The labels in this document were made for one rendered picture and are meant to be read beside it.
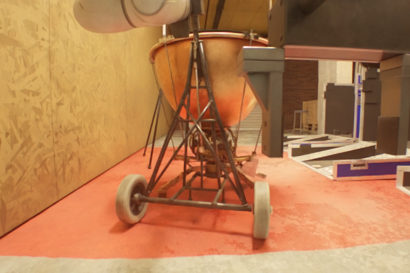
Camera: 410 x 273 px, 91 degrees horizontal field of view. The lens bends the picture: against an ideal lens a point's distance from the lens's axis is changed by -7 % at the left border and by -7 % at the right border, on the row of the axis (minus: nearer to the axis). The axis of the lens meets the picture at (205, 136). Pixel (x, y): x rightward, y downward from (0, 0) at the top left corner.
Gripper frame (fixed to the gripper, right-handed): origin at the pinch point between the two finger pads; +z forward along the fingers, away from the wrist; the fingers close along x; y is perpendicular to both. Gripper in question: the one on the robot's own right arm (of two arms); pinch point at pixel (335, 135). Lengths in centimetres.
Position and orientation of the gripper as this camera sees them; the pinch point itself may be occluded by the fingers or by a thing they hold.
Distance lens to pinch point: 25.4
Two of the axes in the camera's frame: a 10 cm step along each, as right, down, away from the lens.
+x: 10.0, -0.1, 0.3
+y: 0.3, 0.9, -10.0
